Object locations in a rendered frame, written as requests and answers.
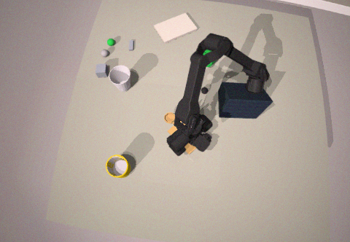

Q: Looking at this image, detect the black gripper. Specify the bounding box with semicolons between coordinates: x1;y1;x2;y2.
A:
170;114;213;156

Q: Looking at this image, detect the black ball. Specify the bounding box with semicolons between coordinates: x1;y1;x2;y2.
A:
201;87;208;94

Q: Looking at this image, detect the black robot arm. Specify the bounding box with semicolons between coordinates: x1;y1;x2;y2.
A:
166;34;270;153

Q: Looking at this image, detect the green ball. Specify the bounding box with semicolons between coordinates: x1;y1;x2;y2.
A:
107;38;114;46

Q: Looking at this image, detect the white ball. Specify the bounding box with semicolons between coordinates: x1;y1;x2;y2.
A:
101;49;109;57

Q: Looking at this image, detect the cream flat rectangular slab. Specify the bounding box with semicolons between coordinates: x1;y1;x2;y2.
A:
154;13;198;44

